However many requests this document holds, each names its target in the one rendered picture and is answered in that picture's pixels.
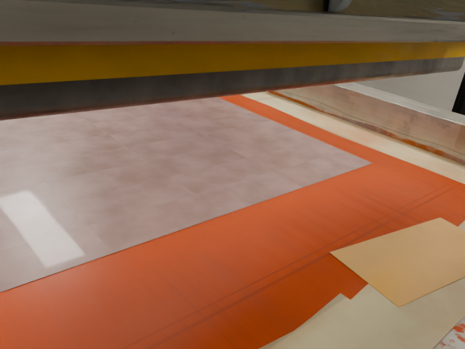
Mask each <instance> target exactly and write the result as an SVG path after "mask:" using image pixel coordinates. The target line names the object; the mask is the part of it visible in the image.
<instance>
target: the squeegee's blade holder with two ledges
mask: <svg viewBox="0 0 465 349"><path fill-rule="evenodd" d="M392 42H465V21H451V20H440V19H420V18H409V17H388V16H378V15H357V14H347V13H336V12H316V11H305V10H285V9H274V8H254V7H243V6H223V5H212V4H201V3H181V2H170V1H149V0H0V46H55V45H140V44H308V43H392Z"/></svg>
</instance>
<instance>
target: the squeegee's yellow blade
mask: <svg viewBox="0 0 465 349"><path fill-rule="evenodd" d="M447 57H465V42H392V43H308V44H140V45H55V46H0V85H7V84H30V83H41V82H63V81H75V80H97V79H108V78H130V77H142V76H154V75H176V74H187V73H209V72H221V71H243V70H255V69H277V68H289V67H300V66H322V65H334V64H355V63H368V62H389V61H401V60H423V59H435V58H447Z"/></svg>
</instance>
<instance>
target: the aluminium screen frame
mask: <svg viewBox="0 0 465 349"><path fill-rule="evenodd" d="M268 92H269V93H273V94H275V95H277V96H281V97H283V98H286V99H288V100H292V101H293V102H297V103H300V104H301V105H305V106H307V107H310V108H313V109H316V110H318V111H321V112H324V113H326V114H329V115H332V116H335V117H337V118H340V119H343V120H346V121H348V122H351V123H353V124H356V125H359V126H361V127H364V128H367V129H370V130H372V131H375V132H378V133H380V134H383V135H386V136H389V137H391V138H394V139H396V140H399V141H402V142H404V143H407V144H410V145H413V146H415V147H419V148H421V149H423V150H426V151H429V152H432V153H434V154H438V155H439V156H443V157H445V158H447V159H451V160H453V161H456V162H458V163H462V164H464V165H465V115H462V114H458V113H455V112H452V111H448V110H445V109H441V108H438V107H434V106H432V105H427V104H425V103H422V102H418V101H416V100H411V99H408V98H404V97H401V96H398V95H394V94H392V93H388V92H385V91H381V90H378V89H374V88H371V87H367V86H365V85H361V84H358V83H355V82H348V83H342V84H330V85H323V86H317V87H305V88H297V89H285V90H279V91H268ZM433 349H465V316H464V317H463V318H462V319H461V320H460V321H459V322H458V323H457V324H456V325H455V326H454V327H453V328H452V329H451V330H450V331H449V332H448V333H447V334H446V335H445V336H444V337H443V338H442V339H441V340H440V341H439V342H438V343H437V345H436V346H435V347H434V348H433Z"/></svg>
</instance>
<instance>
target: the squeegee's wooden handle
mask: <svg viewBox="0 0 465 349"><path fill-rule="evenodd" d="M149 1H170V2H181V3H201V4H212V5H223V6H243V7H254V8H274V9H285V10H305V11H316V12H329V11H326V10H325V8H326V2H327V0H149ZM336 13H347V14H357V15H378V16H388V17H409V18H420V19H440V20H451V21H465V0H352V2H351V3H350V4H349V5H348V6H347V8H346V9H344V10H343V11H341V12H336Z"/></svg>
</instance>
